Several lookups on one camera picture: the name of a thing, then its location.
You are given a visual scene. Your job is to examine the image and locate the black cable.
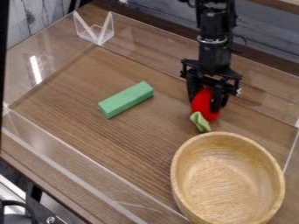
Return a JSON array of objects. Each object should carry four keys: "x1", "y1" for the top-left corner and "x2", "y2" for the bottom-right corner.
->
[{"x1": 0, "y1": 199, "x2": 33, "y2": 224}]

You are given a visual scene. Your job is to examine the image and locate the wooden bowl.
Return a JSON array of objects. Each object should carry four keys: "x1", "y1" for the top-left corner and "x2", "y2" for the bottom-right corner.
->
[{"x1": 170, "y1": 131, "x2": 285, "y2": 224}]

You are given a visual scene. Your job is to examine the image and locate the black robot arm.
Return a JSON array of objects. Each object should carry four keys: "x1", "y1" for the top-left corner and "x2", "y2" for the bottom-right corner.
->
[{"x1": 180, "y1": 0, "x2": 241, "y2": 113}]

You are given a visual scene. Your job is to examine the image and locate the green rectangular block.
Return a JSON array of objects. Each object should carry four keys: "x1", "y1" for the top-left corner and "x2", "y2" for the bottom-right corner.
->
[{"x1": 97, "y1": 81, "x2": 154, "y2": 119}]

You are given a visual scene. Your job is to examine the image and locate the clear acrylic tray wall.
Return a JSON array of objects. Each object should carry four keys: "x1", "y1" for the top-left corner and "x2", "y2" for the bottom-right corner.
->
[{"x1": 0, "y1": 5, "x2": 299, "y2": 224}]

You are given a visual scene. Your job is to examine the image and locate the red plush radish toy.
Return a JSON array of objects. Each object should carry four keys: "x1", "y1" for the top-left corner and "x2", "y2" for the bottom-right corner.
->
[{"x1": 190, "y1": 87, "x2": 220, "y2": 132}]

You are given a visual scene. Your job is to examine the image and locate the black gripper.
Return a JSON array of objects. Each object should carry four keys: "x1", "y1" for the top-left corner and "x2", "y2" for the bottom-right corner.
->
[{"x1": 181, "y1": 36, "x2": 241, "y2": 113}]

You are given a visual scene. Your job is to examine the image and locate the black table leg bracket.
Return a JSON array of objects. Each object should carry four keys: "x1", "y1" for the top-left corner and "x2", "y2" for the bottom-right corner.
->
[{"x1": 25, "y1": 184, "x2": 66, "y2": 224}]

